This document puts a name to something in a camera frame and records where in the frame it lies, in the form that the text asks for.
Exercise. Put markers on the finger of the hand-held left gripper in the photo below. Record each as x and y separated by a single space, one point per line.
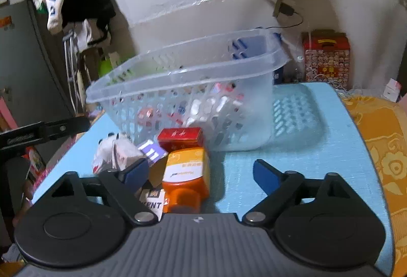
68 127

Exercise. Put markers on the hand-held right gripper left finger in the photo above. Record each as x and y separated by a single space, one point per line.
137 172

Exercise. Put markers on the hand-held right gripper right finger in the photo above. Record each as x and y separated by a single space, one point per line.
265 173

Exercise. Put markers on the orange white bottle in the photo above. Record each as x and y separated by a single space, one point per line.
184 175

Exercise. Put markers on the clear plastic basket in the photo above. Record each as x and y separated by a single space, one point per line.
254 105

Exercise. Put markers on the purple and white box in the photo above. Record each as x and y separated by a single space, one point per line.
153 151

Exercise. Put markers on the white crumpled packet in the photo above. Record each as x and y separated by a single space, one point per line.
111 153

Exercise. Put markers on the white box with black letters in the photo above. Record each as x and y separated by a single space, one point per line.
152 204

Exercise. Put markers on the red box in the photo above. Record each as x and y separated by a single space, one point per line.
181 137

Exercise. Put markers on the metal rack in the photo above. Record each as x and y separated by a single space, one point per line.
68 67

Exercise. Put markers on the grey cabinet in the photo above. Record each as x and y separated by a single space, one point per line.
25 67

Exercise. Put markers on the green plastic object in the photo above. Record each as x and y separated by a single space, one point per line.
106 67

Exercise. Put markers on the pile of small packets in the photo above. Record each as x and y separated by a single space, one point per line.
203 105

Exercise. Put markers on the yellow patterned blanket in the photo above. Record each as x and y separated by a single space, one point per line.
381 143

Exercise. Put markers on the black garment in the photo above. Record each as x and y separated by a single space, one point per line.
86 0

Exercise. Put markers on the red printed carton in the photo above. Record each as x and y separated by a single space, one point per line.
327 60

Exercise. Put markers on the blue plastic crate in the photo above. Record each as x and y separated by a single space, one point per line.
251 44

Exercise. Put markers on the small white box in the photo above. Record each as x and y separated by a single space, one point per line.
391 90

